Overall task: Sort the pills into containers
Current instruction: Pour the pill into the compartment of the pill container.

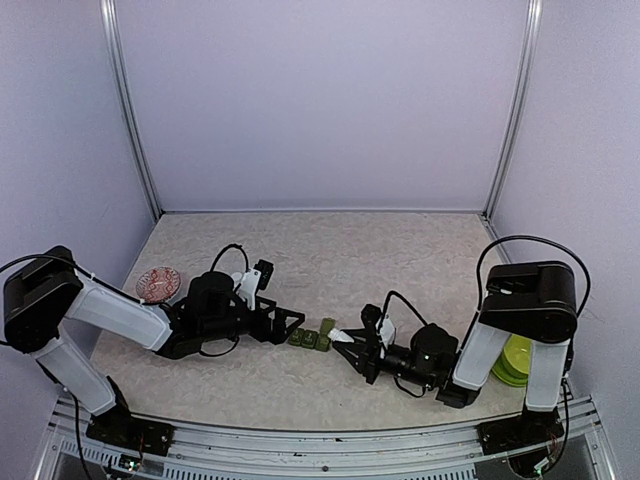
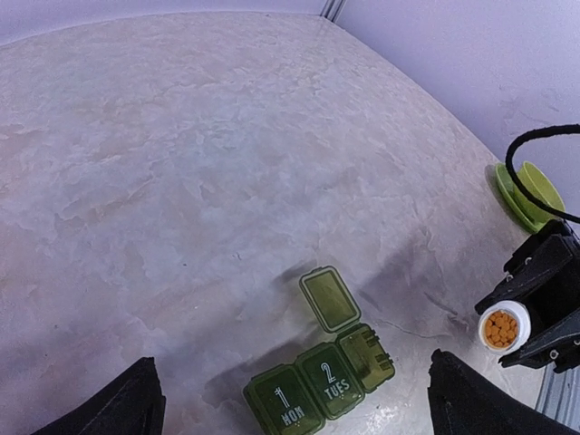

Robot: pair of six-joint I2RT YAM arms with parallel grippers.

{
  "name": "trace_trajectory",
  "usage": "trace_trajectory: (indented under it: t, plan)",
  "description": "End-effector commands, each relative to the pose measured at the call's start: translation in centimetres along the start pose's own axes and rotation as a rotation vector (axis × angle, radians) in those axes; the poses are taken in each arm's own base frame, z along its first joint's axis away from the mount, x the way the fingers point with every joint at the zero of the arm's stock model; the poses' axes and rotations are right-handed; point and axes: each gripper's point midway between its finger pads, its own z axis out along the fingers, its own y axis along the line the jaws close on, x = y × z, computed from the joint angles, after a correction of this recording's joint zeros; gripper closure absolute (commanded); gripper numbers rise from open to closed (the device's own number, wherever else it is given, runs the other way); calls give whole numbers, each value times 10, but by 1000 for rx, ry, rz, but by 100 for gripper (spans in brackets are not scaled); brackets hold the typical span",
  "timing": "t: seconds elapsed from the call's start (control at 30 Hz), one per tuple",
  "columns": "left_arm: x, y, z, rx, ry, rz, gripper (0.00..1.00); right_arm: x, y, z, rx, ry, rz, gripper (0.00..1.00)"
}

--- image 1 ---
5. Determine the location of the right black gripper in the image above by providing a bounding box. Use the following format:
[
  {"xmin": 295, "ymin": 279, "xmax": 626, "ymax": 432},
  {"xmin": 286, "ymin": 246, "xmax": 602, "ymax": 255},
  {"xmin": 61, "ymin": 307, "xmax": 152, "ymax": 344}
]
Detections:
[{"xmin": 333, "ymin": 328, "xmax": 437, "ymax": 389}]

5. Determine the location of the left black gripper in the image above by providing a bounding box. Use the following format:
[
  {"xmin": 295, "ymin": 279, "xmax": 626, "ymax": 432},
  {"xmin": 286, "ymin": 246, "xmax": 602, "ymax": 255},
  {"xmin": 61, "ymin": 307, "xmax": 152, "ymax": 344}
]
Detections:
[{"xmin": 200, "ymin": 295, "xmax": 305, "ymax": 345}]

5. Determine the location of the green weekly pill organizer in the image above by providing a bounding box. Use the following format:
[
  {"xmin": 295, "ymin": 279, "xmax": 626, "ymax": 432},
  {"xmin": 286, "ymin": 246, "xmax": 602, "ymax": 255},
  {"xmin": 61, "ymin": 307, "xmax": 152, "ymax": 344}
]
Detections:
[{"xmin": 287, "ymin": 317, "xmax": 336, "ymax": 352}]

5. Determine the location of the small white pill bottle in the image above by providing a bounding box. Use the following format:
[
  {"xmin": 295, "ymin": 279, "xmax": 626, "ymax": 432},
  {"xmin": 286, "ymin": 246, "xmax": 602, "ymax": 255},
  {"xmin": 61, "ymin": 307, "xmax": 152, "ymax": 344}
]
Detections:
[{"xmin": 327, "ymin": 328, "xmax": 355, "ymax": 343}]

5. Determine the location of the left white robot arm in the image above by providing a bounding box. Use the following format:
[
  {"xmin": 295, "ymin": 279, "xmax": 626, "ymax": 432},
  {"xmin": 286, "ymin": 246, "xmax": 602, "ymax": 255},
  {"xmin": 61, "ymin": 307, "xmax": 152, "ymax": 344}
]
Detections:
[{"xmin": 3, "ymin": 245, "xmax": 305, "ymax": 445}]

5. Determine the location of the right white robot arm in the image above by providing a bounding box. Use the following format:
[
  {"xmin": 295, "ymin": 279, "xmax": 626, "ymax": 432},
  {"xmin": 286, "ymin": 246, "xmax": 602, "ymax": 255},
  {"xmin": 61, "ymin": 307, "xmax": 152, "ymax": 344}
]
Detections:
[{"xmin": 328, "ymin": 261, "xmax": 579, "ymax": 444}]

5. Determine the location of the red patterned bowl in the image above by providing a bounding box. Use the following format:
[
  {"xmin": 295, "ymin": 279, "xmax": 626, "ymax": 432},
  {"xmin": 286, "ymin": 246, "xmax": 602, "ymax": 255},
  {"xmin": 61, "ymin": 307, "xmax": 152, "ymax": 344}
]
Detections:
[{"xmin": 135, "ymin": 266, "xmax": 182, "ymax": 303}]

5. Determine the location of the green plate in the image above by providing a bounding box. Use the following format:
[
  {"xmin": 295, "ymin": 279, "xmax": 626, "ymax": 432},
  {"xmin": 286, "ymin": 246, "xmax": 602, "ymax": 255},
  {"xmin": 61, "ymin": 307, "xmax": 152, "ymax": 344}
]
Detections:
[{"xmin": 491, "ymin": 357, "xmax": 528, "ymax": 388}]

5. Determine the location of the green bowl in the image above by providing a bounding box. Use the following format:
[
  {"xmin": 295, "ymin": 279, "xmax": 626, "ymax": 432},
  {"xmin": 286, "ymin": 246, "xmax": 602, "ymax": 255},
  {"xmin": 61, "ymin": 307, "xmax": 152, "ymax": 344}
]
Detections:
[{"xmin": 501, "ymin": 334, "xmax": 532, "ymax": 379}]

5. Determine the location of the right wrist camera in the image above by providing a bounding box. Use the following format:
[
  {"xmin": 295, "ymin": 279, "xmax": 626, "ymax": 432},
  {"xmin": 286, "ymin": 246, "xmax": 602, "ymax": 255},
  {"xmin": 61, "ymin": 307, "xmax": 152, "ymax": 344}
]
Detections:
[{"xmin": 361, "ymin": 304, "xmax": 396, "ymax": 351}]

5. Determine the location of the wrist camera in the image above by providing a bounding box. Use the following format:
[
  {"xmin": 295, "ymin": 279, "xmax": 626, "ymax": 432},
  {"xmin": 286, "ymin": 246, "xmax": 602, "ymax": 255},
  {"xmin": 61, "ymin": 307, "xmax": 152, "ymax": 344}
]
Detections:
[
  {"xmin": 361, "ymin": 304, "xmax": 396, "ymax": 351},
  {"xmin": 234, "ymin": 259, "xmax": 274, "ymax": 311}
]

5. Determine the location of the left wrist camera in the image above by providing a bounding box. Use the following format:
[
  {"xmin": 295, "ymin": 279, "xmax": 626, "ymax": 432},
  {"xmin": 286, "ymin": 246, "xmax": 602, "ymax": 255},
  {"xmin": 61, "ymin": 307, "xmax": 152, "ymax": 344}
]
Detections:
[{"xmin": 234, "ymin": 259, "xmax": 274, "ymax": 311}]

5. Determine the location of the left camera cable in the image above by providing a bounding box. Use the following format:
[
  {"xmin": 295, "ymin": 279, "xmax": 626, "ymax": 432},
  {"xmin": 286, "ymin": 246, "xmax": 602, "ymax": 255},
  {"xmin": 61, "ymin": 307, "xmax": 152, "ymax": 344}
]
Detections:
[{"xmin": 209, "ymin": 243, "xmax": 250, "ymax": 276}]

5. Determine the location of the aluminium front rail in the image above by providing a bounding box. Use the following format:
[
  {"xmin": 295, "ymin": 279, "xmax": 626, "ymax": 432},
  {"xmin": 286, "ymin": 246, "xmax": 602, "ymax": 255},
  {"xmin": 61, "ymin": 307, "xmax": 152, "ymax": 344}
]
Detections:
[{"xmin": 31, "ymin": 397, "xmax": 621, "ymax": 479}]

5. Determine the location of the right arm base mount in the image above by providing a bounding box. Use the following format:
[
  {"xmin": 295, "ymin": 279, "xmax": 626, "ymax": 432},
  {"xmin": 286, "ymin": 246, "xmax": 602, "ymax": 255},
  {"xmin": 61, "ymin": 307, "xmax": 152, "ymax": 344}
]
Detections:
[{"xmin": 476, "ymin": 402, "xmax": 565, "ymax": 455}]

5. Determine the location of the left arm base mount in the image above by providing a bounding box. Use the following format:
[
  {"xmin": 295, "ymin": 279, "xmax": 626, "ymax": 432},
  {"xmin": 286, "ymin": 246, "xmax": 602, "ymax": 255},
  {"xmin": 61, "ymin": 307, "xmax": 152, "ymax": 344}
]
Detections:
[{"xmin": 86, "ymin": 376, "xmax": 174, "ymax": 457}]

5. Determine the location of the left aluminium corner post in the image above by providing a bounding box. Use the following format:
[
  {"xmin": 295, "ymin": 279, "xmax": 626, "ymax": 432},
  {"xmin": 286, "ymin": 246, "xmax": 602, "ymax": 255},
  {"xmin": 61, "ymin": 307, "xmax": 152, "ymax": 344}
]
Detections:
[{"xmin": 99, "ymin": 0, "xmax": 164, "ymax": 223}]

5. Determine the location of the aluminium corner post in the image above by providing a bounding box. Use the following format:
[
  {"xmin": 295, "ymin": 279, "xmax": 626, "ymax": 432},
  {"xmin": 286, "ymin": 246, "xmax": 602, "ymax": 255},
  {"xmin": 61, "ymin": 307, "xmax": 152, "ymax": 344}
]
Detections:
[
  {"xmin": 99, "ymin": 0, "xmax": 164, "ymax": 223},
  {"xmin": 483, "ymin": 0, "xmax": 543, "ymax": 224}
]

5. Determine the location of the right aluminium corner post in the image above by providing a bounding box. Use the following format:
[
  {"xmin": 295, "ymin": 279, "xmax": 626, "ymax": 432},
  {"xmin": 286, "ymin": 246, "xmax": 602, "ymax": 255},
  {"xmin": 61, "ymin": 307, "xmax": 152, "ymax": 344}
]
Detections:
[{"xmin": 483, "ymin": 0, "xmax": 543, "ymax": 224}]

